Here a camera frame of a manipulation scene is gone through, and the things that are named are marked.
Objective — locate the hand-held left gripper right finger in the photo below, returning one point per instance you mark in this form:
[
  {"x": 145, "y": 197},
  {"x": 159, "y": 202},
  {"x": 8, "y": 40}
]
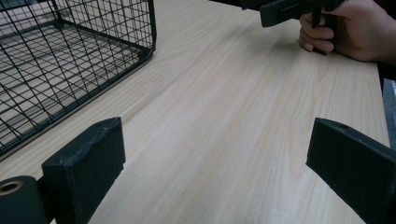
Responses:
[{"x": 351, "y": 161}]

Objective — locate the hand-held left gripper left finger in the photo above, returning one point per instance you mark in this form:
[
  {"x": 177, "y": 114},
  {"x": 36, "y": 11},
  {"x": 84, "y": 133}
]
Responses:
[{"x": 84, "y": 171}]

